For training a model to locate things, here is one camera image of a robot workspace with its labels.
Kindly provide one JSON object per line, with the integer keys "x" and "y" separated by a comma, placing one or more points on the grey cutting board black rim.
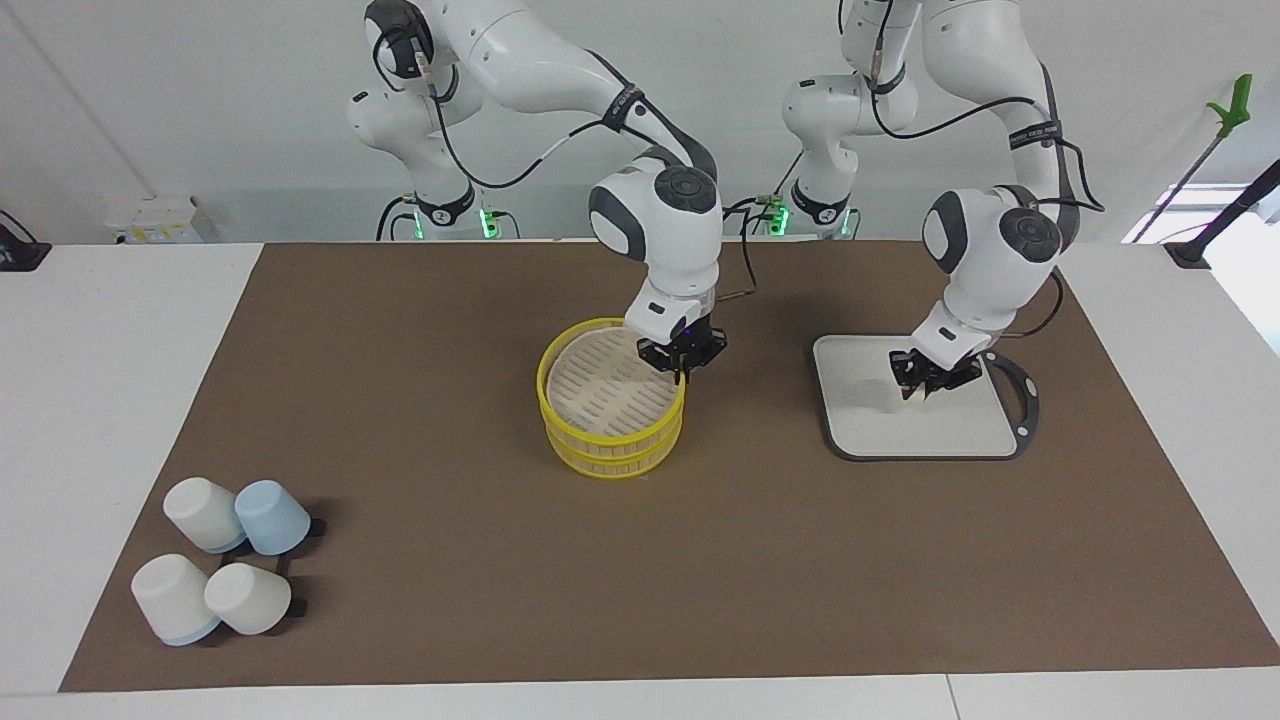
{"x": 900, "y": 430}

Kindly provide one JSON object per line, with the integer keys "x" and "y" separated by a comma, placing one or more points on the brown table mat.
{"x": 500, "y": 560}

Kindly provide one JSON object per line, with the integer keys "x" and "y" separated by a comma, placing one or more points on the yellow steamer tier slotted base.
{"x": 615, "y": 462}

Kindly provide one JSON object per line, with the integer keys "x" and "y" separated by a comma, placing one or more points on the yellow steamer tier solid base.
{"x": 600, "y": 385}

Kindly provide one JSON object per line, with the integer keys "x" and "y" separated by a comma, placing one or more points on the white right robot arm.
{"x": 670, "y": 235}

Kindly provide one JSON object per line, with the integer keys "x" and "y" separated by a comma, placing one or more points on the white socket box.
{"x": 160, "y": 220}

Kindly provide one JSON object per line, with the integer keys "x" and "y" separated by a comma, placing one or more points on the black camera stand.
{"x": 1190, "y": 252}

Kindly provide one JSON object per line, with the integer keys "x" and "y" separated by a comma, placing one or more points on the white plastic cup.
{"x": 248, "y": 598}
{"x": 203, "y": 513}
{"x": 175, "y": 598}

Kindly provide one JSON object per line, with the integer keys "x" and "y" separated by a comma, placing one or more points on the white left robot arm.
{"x": 985, "y": 260}

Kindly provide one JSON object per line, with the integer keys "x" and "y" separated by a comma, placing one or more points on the green tipped pole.
{"x": 1235, "y": 105}

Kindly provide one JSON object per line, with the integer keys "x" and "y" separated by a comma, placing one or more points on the light blue plastic cup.
{"x": 272, "y": 517}

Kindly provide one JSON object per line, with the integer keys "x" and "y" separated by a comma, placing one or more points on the black clamp device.
{"x": 20, "y": 255}

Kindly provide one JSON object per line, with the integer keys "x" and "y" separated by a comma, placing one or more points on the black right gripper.
{"x": 685, "y": 350}

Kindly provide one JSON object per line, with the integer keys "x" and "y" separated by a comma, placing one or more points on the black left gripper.
{"x": 935, "y": 375}

